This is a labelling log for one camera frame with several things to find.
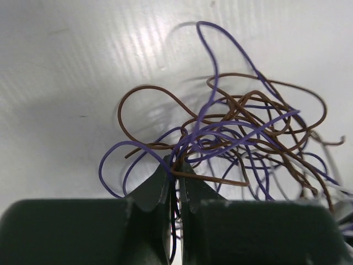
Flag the white wire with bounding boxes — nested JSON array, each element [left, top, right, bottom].
[[245, 129, 353, 238]]

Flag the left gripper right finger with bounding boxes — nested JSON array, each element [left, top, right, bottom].
[[178, 163, 345, 264]]

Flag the brown wire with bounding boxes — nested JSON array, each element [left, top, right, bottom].
[[117, 73, 347, 210]]

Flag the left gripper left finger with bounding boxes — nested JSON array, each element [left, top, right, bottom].
[[1, 157, 174, 264]]

